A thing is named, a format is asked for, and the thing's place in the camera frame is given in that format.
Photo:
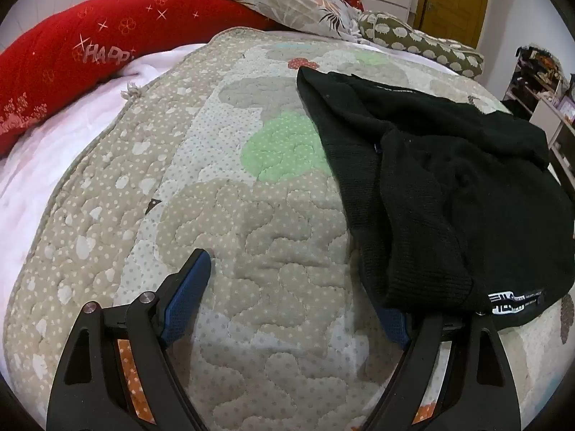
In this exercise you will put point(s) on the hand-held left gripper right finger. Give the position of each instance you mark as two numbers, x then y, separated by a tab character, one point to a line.
397	327

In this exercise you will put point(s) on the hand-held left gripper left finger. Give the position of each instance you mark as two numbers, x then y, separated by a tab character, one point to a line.
188	292

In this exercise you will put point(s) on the black pants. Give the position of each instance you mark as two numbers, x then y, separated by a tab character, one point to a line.
449	188

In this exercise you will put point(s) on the quilted patchwork blanket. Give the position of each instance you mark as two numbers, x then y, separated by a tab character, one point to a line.
269	233

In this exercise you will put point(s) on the pale pink bed sheet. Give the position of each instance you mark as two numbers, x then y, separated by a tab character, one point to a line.
67	134

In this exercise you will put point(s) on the cluttered shelf unit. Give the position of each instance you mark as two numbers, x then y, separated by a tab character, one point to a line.
543	112

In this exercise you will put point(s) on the long red printed pillow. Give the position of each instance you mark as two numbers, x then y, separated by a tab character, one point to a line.
67	54

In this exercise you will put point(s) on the olive pillow with white pattern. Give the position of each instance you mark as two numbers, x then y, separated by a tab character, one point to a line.
404	36

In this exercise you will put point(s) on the floral leaf print pillow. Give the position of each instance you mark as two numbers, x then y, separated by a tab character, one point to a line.
287	0

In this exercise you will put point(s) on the wooden door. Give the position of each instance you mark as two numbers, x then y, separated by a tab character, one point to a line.
453	0

